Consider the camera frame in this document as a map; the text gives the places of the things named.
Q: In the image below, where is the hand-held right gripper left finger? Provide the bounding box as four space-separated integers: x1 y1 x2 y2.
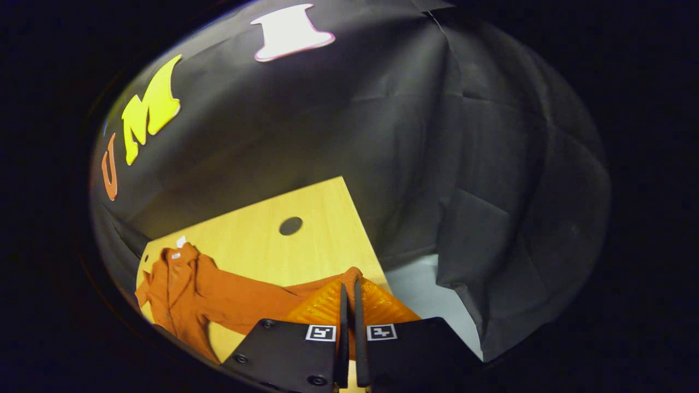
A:
221 281 350 393

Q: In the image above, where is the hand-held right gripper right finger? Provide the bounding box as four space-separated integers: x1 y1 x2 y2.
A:
354 277 484 393

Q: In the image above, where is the orange button shirt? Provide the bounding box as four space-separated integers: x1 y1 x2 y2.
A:
135 243 364 365

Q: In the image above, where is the black backdrop cloth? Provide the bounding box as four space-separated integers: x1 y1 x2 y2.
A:
90 0 611 364

